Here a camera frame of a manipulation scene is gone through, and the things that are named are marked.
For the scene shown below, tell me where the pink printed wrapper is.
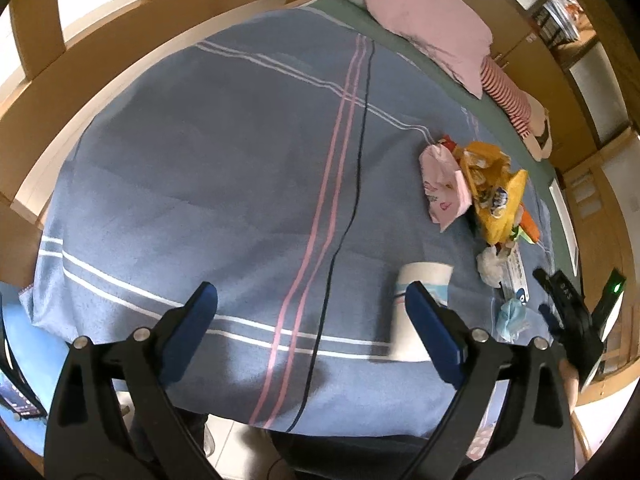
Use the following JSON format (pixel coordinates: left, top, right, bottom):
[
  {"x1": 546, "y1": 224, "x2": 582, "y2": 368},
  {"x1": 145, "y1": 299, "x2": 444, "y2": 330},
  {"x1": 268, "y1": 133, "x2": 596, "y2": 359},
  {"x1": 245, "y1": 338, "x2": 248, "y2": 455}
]
[{"x1": 419, "y1": 144, "x2": 474, "y2": 233}]

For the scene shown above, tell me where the blue face mask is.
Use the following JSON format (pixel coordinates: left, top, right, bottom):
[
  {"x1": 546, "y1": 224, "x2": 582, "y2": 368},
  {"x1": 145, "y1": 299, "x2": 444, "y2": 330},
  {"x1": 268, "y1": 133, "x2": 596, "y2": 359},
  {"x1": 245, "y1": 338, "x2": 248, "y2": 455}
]
[{"x1": 495, "y1": 297, "x2": 534, "y2": 344}]

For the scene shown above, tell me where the white paper cup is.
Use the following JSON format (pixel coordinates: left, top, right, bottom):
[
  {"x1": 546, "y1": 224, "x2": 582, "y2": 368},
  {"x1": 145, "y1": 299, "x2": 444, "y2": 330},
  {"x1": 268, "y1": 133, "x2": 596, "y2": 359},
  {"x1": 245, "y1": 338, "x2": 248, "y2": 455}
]
[{"x1": 389, "y1": 262, "x2": 454, "y2": 363}]

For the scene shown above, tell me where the light blue cushion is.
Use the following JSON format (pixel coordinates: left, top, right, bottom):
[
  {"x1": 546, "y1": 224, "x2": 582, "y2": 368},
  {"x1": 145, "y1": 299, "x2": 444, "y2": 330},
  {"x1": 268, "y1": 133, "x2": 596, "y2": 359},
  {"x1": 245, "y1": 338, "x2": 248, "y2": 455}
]
[{"x1": 0, "y1": 282, "x2": 73, "y2": 413}]

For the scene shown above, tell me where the blue striped blanket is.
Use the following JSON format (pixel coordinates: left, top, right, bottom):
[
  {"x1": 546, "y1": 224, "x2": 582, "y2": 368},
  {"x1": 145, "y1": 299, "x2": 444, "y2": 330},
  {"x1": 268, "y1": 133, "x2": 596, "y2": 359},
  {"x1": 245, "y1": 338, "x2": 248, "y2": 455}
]
[{"x1": 20, "y1": 7, "x2": 553, "y2": 438}]

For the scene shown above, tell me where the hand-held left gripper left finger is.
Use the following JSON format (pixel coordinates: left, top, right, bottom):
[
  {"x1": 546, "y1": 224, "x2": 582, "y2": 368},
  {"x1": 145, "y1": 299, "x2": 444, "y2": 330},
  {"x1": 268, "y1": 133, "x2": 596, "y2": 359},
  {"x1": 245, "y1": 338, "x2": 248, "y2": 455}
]
[{"x1": 44, "y1": 282, "x2": 221, "y2": 480}]

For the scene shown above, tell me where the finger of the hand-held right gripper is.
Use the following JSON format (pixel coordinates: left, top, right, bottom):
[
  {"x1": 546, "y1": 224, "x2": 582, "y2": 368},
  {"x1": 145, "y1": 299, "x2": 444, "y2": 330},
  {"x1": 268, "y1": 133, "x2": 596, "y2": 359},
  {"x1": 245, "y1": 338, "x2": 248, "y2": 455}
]
[
  {"x1": 538, "y1": 303, "x2": 569, "y2": 339},
  {"x1": 532, "y1": 267, "x2": 584, "y2": 307}
]

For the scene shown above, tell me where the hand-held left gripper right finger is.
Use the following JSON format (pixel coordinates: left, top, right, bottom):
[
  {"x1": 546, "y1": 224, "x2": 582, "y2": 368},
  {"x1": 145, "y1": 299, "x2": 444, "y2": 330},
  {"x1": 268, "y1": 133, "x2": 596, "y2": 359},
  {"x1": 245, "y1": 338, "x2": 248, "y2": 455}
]
[{"x1": 400, "y1": 282, "x2": 577, "y2": 480}]

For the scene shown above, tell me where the dark device with strap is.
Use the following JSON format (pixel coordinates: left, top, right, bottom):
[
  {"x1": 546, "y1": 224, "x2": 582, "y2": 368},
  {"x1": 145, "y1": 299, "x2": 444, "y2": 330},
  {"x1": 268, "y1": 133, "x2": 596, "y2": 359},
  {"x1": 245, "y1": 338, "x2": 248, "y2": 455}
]
[{"x1": 0, "y1": 295, "x2": 49, "y2": 422}]

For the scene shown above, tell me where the white tissue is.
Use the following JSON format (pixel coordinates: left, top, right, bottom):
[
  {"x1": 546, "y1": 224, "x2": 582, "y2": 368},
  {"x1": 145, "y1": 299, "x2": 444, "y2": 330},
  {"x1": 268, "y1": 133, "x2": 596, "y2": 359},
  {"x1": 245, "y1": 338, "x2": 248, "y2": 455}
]
[{"x1": 475, "y1": 246, "x2": 507, "y2": 288}]

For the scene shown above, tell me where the orange snack packet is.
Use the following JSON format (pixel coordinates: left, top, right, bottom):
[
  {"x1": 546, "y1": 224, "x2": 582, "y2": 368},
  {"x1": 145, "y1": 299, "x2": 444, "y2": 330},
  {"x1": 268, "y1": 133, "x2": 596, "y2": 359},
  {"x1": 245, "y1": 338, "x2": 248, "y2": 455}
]
[{"x1": 519, "y1": 207, "x2": 542, "y2": 244}]

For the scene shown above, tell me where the pink pillow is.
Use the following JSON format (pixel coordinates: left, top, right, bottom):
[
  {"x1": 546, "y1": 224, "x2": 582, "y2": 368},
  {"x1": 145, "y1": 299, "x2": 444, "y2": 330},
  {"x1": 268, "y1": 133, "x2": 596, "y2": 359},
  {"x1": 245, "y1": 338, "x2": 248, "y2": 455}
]
[{"x1": 364, "y1": 0, "x2": 494, "y2": 100}]

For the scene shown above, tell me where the wooden wardrobe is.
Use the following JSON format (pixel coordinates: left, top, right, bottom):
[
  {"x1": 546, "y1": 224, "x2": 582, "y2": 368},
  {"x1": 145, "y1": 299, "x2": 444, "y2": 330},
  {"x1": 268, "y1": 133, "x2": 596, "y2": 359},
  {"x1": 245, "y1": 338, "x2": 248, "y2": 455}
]
[{"x1": 492, "y1": 0, "x2": 640, "y2": 406}]

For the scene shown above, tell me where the white flat panel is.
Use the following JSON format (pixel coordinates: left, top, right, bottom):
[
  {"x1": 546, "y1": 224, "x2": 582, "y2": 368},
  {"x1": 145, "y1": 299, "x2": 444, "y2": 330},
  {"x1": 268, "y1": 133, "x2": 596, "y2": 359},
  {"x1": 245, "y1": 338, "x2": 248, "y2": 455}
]
[{"x1": 548, "y1": 179, "x2": 581, "y2": 277}]

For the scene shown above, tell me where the red white striped plush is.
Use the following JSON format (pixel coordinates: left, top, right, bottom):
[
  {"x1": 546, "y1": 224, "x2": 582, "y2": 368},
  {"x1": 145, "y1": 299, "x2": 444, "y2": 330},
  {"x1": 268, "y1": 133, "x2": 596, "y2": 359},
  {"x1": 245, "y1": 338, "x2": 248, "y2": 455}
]
[{"x1": 479, "y1": 55, "x2": 554, "y2": 162}]

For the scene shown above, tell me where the wooden bed frame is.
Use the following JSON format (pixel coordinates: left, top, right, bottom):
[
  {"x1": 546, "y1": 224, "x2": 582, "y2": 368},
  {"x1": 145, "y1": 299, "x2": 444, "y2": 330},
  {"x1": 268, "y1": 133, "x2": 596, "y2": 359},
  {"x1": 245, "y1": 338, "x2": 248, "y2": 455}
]
[{"x1": 0, "y1": 0, "x2": 351, "y2": 311}]

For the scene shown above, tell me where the person's right forearm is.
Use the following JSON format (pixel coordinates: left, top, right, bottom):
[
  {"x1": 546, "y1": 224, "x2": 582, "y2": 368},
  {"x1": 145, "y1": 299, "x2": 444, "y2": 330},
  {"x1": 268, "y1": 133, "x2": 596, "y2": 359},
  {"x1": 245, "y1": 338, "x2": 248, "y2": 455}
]
[{"x1": 559, "y1": 359, "x2": 582, "y2": 407}]

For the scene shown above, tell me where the yellow plastic bag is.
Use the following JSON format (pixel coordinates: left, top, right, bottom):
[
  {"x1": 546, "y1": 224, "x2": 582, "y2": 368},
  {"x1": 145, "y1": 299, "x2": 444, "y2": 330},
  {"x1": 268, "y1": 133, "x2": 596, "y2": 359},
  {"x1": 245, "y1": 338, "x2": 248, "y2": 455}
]
[{"x1": 459, "y1": 141, "x2": 529, "y2": 246}]

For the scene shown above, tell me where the stack of books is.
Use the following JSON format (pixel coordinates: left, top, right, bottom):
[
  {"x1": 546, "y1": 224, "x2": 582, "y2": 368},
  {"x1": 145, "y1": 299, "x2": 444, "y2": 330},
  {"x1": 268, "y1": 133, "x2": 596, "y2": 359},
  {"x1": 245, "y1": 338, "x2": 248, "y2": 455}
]
[{"x1": 536, "y1": 0, "x2": 584, "y2": 49}]

